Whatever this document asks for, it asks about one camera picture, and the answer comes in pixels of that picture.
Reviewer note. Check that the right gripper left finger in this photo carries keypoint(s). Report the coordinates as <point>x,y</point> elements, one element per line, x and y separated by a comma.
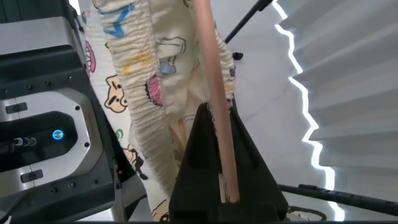
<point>196,186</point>

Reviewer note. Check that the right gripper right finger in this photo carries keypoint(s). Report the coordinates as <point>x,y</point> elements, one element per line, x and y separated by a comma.
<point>258,193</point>

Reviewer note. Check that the pink clothes hanger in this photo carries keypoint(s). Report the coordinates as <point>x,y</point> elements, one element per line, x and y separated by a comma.
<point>214,77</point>

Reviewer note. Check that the cream printed garment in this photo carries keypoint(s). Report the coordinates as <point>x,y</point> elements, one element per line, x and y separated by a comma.
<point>174,77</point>

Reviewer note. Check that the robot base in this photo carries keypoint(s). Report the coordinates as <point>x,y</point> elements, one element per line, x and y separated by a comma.
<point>46,140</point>

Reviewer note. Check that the black clothes rack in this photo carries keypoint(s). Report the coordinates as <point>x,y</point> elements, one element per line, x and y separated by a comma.
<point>342,197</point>

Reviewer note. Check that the white curtain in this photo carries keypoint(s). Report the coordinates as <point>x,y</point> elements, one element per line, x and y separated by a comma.
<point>357,93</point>

